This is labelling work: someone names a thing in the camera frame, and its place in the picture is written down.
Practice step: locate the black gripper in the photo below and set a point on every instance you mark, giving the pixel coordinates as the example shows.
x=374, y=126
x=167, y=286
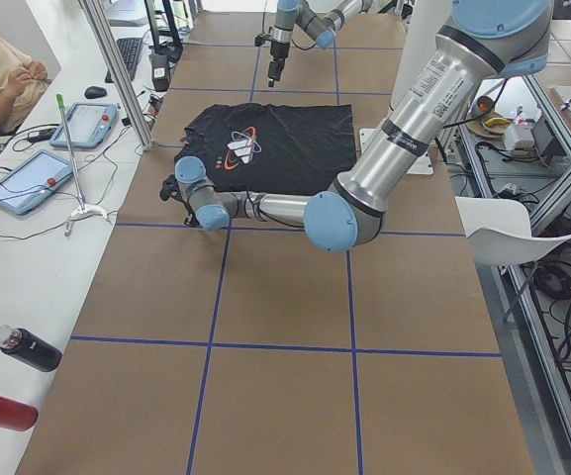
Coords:
x=182, y=196
x=279, y=50

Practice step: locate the black graphic t-shirt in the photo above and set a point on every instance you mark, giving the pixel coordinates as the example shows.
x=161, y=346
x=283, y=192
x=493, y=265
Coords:
x=292, y=150

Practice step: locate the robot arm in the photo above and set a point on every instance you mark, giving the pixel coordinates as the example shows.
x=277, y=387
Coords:
x=321, y=29
x=478, y=40

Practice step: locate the green tipped stand rod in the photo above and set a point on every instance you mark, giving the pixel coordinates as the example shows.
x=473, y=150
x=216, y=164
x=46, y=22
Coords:
x=84, y=209

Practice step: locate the far teach pendant tablet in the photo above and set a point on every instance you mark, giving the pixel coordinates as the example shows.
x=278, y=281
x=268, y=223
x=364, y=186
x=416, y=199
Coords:
x=89, y=123

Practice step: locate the teach pendant tablet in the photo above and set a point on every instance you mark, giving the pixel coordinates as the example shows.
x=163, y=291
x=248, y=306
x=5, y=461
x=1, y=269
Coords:
x=28, y=185
x=89, y=123

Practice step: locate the black computer mouse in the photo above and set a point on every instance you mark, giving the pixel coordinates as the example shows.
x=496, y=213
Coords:
x=95, y=92

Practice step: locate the near teach pendant tablet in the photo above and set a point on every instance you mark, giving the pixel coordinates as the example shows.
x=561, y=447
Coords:
x=28, y=185

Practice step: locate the black keyboard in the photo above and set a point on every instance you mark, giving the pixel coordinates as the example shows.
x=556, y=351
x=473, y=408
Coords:
x=130, y=50

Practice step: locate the black water bottle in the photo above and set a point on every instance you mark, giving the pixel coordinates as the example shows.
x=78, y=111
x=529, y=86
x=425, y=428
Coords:
x=26, y=347

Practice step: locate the white plastic chair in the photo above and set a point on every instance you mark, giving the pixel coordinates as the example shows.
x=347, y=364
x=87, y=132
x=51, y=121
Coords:
x=499, y=232

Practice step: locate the aluminium frame post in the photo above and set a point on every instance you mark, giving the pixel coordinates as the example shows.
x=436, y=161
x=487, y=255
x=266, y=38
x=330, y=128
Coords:
x=115, y=64

